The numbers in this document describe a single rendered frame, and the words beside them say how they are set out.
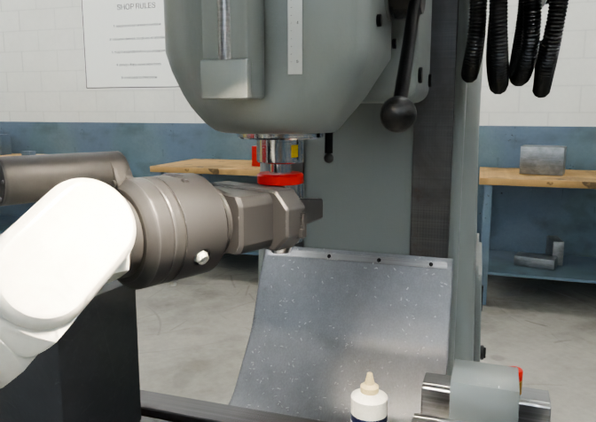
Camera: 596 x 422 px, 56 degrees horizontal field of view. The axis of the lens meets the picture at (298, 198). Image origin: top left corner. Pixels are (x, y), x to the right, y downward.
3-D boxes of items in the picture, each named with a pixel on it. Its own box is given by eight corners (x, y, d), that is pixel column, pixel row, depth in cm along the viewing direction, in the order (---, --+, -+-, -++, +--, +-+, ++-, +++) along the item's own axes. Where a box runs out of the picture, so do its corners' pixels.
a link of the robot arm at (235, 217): (308, 169, 50) (202, 180, 41) (307, 275, 52) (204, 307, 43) (215, 161, 59) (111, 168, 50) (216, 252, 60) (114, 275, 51)
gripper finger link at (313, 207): (317, 222, 58) (275, 231, 54) (317, 192, 58) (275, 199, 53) (329, 225, 57) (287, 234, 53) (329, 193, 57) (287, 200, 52)
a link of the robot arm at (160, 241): (202, 266, 43) (55, 302, 34) (133, 298, 50) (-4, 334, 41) (160, 128, 44) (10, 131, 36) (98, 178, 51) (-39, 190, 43)
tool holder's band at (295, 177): (313, 183, 57) (313, 173, 56) (275, 186, 54) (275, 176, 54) (285, 178, 60) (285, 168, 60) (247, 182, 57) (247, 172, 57)
